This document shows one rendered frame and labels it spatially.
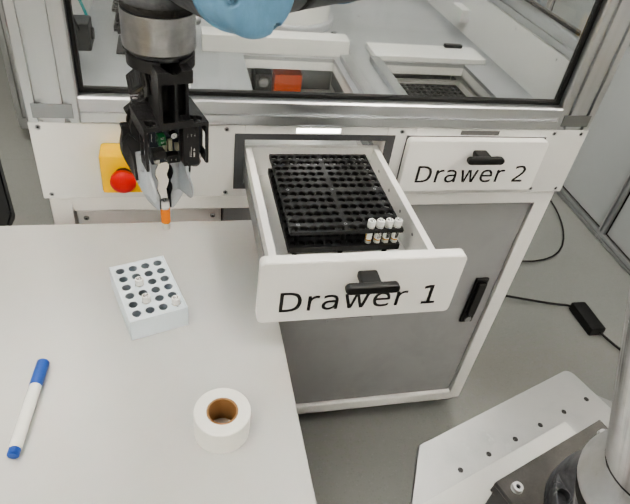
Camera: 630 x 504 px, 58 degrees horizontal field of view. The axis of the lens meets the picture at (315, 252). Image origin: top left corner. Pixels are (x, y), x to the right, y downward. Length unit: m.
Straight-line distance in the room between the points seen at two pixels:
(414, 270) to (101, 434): 0.46
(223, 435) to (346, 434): 1.00
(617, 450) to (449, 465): 0.40
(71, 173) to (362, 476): 1.07
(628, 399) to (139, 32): 0.51
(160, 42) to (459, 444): 0.60
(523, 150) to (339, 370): 0.73
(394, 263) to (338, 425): 0.99
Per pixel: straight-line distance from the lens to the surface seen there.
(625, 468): 0.41
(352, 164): 1.00
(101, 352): 0.85
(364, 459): 1.66
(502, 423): 0.85
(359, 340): 1.44
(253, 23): 0.50
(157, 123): 0.63
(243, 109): 0.97
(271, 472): 0.73
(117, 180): 0.96
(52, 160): 1.04
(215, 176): 1.04
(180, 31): 0.61
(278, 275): 0.74
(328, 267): 0.74
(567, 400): 0.93
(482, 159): 1.10
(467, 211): 1.26
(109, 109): 0.98
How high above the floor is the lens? 1.40
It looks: 39 degrees down
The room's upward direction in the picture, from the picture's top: 9 degrees clockwise
